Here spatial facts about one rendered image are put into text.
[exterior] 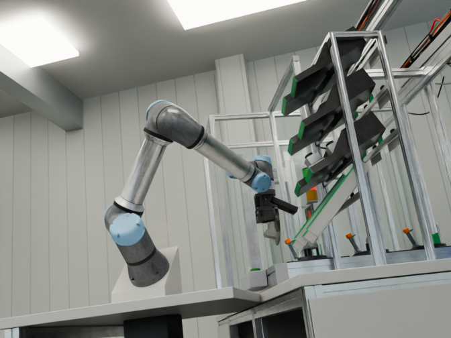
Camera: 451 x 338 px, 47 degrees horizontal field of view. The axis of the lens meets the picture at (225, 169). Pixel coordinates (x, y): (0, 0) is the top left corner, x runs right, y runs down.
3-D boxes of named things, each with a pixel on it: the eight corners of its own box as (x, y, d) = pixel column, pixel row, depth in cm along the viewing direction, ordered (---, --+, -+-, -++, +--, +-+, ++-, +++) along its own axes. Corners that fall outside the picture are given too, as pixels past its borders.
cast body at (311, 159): (313, 174, 164) (301, 156, 166) (311, 179, 168) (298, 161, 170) (335, 161, 166) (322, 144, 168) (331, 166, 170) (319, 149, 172)
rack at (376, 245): (375, 273, 146) (327, 30, 171) (334, 286, 181) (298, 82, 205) (443, 265, 150) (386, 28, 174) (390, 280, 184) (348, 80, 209)
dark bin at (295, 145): (293, 143, 180) (281, 127, 182) (290, 156, 192) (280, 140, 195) (359, 104, 183) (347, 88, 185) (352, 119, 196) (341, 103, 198)
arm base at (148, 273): (127, 291, 182) (115, 270, 178) (134, 263, 195) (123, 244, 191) (167, 281, 180) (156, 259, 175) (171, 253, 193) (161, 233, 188)
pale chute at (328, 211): (318, 237, 155) (305, 228, 156) (313, 244, 167) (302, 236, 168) (370, 166, 160) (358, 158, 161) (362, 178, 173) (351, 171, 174)
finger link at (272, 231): (265, 246, 201) (262, 222, 204) (280, 245, 202) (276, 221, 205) (267, 244, 198) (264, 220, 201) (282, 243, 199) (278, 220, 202)
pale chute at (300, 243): (305, 246, 169) (293, 238, 170) (301, 252, 181) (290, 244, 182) (354, 181, 174) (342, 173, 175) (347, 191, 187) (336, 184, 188)
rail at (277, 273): (278, 292, 179) (274, 261, 182) (240, 309, 262) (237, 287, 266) (294, 291, 180) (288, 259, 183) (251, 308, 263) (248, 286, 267)
